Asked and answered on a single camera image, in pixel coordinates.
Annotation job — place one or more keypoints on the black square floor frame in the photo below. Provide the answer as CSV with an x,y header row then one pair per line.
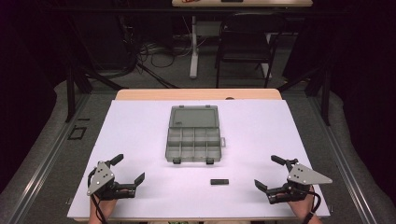
x,y
77,133

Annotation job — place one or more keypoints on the wooden desk with white legs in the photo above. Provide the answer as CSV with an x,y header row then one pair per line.
x,y
243,3

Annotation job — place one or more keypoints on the black folding chair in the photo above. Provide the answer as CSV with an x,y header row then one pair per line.
x,y
244,43

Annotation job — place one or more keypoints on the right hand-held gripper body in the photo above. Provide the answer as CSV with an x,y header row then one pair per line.
x,y
303,176

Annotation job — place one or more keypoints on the person's right hand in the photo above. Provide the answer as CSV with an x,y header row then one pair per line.
x,y
303,208

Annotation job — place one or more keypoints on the black metal stand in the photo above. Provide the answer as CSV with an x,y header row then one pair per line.
x,y
71,93
325,93

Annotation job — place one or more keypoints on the white board sheet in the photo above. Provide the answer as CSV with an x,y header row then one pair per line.
x,y
140,140

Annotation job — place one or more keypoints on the small black rectangular stick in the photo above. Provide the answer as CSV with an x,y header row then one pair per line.
x,y
219,181

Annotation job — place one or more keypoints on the person's left hand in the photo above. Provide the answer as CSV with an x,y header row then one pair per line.
x,y
104,210

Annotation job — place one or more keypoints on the aluminium floor rail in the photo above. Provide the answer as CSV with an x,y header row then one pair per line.
x,y
46,158
342,161

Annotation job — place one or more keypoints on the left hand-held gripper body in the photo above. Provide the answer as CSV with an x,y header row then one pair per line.
x,y
100,179

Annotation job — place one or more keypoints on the clear grey plastic organizer box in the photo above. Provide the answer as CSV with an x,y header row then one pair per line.
x,y
193,137

